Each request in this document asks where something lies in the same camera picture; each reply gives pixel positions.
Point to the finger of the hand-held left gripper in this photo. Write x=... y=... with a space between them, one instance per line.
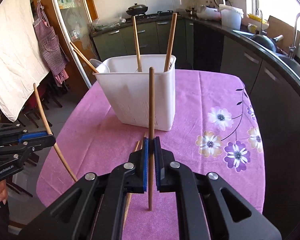
x=32 y=135
x=42 y=142

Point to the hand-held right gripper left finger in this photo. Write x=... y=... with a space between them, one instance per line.
x=145 y=170

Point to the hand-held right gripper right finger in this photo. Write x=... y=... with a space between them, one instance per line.
x=158 y=170

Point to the white plastic utensil holder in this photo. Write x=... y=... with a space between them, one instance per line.
x=130 y=97

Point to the person's left hand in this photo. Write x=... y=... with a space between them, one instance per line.
x=1 y=191

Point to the dark wooden chair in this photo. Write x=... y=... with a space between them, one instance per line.
x=32 y=115

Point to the purple floral tablecloth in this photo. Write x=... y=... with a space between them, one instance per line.
x=95 y=135

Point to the white hanging sheet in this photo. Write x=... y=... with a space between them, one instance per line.
x=15 y=55

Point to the checkered apron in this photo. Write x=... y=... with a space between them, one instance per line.
x=50 y=45

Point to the sliding glass door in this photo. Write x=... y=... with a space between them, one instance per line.
x=72 y=17

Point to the plastic bag of vegetables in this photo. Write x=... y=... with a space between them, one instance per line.
x=107 y=24

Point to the black gas stove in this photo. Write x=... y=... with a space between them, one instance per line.
x=162 y=13

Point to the black wok with lid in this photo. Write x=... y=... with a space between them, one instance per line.
x=137 y=9

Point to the small dark pot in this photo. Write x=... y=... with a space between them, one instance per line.
x=191 y=12

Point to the black frying pan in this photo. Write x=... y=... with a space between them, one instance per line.
x=263 y=41

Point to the white plastic bucket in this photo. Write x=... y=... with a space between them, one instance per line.
x=230 y=17

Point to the yellow mug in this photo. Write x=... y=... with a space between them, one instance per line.
x=252 y=28

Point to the steel kitchen sink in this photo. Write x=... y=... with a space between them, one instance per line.
x=297 y=63

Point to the yellow dish rack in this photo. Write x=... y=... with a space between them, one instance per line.
x=257 y=18

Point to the small steel faucet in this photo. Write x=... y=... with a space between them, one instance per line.
x=260 y=20

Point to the wooden cutting board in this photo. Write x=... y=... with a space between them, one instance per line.
x=277 y=27

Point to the tall steel faucet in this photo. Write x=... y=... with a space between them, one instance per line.
x=295 y=30

